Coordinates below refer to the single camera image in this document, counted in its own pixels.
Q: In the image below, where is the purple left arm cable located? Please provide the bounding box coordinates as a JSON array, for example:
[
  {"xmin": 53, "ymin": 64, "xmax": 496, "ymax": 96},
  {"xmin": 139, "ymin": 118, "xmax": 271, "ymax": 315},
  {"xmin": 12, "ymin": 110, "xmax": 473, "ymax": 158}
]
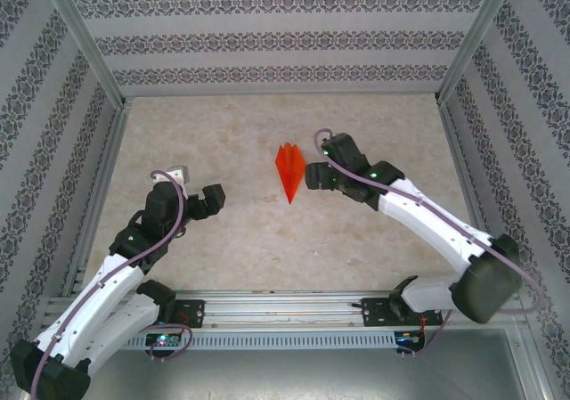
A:
[{"xmin": 33, "ymin": 170, "xmax": 193, "ymax": 395}]

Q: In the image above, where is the grey metal sheet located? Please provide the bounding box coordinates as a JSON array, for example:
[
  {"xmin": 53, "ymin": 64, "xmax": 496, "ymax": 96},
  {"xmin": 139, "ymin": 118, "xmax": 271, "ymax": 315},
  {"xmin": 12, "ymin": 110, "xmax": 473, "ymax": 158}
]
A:
[{"xmin": 79, "ymin": 348, "xmax": 525, "ymax": 400}]

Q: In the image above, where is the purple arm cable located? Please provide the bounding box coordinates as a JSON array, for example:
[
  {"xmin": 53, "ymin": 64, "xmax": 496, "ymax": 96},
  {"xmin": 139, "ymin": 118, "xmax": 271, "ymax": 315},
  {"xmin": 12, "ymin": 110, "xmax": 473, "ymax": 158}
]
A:
[
  {"xmin": 313, "ymin": 127, "xmax": 545, "ymax": 359},
  {"xmin": 33, "ymin": 170, "xmax": 193, "ymax": 395}
]

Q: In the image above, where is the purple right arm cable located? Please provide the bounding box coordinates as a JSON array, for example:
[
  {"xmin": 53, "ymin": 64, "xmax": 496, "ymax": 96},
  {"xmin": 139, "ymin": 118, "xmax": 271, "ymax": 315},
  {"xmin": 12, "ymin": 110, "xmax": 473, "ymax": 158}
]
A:
[{"xmin": 313, "ymin": 127, "xmax": 545, "ymax": 359}]

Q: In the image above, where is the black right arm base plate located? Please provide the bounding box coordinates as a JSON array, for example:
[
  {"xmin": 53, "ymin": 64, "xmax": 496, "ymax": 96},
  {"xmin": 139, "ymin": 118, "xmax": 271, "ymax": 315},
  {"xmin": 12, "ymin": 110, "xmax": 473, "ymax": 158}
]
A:
[{"xmin": 362, "ymin": 297, "xmax": 451, "ymax": 329}]

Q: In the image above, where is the aluminium frame leg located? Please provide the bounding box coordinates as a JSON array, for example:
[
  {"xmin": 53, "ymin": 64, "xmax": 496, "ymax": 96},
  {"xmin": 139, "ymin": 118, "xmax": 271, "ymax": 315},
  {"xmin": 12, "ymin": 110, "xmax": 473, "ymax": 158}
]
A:
[{"xmin": 507, "ymin": 323, "xmax": 556, "ymax": 400}]

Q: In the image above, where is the aluminium side rail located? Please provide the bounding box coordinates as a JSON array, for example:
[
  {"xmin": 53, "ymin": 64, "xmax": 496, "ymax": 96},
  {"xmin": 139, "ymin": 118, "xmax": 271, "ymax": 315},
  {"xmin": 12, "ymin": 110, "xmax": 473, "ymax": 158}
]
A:
[{"xmin": 60, "ymin": 99, "xmax": 134, "ymax": 297}]

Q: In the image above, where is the slotted grey cable duct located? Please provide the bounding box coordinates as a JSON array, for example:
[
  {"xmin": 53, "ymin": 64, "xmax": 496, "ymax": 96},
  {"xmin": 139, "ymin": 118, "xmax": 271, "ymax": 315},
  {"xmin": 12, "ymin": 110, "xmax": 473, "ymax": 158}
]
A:
[{"xmin": 119, "ymin": 331, "xmax": 400, "ymax": 351}]

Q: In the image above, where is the orange paper sheet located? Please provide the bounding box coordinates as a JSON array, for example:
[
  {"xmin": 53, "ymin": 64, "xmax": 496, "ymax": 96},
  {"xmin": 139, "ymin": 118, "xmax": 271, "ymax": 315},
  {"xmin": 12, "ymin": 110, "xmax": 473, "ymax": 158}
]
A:
[{"xmin": 274, "ymin": 143, "xmax": 307, "ymax": 207}]

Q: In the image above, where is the long aluminium mounting rail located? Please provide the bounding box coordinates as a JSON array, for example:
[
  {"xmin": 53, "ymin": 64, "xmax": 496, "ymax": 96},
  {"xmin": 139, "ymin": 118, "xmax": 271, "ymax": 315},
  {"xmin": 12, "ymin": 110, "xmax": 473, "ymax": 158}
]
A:
[{"xmin": 42, "ymin": 290, "xmax": 526, "ymax": 330}]

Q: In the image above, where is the aluminium frame post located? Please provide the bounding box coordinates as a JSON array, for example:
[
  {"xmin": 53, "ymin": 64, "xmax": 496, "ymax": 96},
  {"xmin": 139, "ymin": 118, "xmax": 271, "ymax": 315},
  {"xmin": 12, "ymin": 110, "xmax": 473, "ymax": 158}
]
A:
[
  {"xmin": 434, "ymin": 0, "xmax": 533, "ymax": 105},
  {"xmin": 35, "ymin": 0, "xmax": 134, "ymax": 110}
]

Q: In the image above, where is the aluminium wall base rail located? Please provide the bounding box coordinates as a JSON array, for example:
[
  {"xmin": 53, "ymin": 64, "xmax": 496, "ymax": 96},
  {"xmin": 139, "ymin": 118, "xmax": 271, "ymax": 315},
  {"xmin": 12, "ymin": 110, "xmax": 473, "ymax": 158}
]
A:
[{"xmin": 119, "ymin": 88, "xmax": 442, "ymax": 101}]

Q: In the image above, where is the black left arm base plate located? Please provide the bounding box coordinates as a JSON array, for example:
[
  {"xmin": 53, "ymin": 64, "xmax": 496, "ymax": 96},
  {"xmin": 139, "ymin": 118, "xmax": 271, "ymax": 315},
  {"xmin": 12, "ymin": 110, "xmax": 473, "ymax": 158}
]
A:
[{"xmin": 171, "ymin": 299, "xmax": 207, "ymax": 330}]

